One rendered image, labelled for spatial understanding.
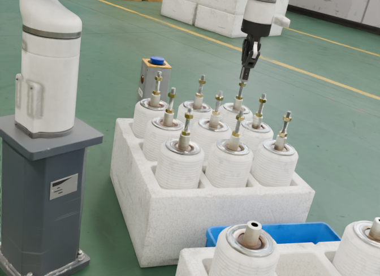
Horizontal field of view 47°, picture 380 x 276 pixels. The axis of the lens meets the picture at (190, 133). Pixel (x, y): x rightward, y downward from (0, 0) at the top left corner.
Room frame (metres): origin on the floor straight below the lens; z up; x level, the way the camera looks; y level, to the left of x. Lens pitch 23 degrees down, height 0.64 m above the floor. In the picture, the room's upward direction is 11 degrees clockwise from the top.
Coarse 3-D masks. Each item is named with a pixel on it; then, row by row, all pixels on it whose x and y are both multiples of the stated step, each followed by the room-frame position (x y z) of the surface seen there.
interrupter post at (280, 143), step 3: (279, 138) 0.92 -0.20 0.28; (282, 138) 0.92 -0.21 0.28; (285, 138) 0.93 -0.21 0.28; (276, 141) 0.93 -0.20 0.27; (279, 141) 0.92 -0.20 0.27; (282, 141) 0.92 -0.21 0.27; (285, 141) 0.93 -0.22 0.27; (276, 144) 0.93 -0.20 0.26; (279, 144) 0.92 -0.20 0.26; (282, 144) 0.92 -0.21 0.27; (276, 147) 0.93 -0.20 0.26; (279, 147) 0.92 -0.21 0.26; (282, 147) 0.92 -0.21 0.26
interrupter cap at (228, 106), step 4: (224, 104) 1.16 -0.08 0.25; (228, 104) 1.17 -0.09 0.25; (232, 104) 1.17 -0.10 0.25; (224, 108) 1.13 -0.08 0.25; (228, 108) 1.13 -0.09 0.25; (244, 108) 1.16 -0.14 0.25; (248, 108) 1.16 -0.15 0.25; (232, 112) 1.11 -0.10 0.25; (236, 112) 1.11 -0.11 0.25; (244, 112) 1.13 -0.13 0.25; (248, 112) 1.13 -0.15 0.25
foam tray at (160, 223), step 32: (128, 128) 1.04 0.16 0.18; (128, 160) 0.93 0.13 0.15; (128, 192) 0.89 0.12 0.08; (160, 192) 0.76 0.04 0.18; (192, 192) 0.78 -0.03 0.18; (224, 192) 0.81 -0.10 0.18; (256, 192) 0.84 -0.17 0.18; (288, 192) 0.87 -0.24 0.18; (128, 224) 0.86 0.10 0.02; (160, 224) 0.75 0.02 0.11; (192, 224) 0.78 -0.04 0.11; (224, 224) 0.81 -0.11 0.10; (160, 256) 0.75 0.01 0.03
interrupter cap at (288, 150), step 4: (268, 140) 0.96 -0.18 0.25; (272, 140) 0.96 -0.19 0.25; (264, 144) 0.93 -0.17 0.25; (268, 144) 0.94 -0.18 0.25; (272, 144) 0.94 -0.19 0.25; (288, 144) 0.96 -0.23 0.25; (268, 148) 0.91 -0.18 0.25; (272, 148) 0.92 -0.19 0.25; (284, 148) 0.94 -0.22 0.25; (288, 148) 0.94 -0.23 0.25; (292, 148) 0.94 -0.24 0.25; (272, 152) 0.90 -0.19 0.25; (276, 152) 0.90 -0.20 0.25; (280, 152) 0.90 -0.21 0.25; (284, 152) 0.91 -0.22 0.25; (288, 152) 0.91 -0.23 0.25; (292, 152) 0.92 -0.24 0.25
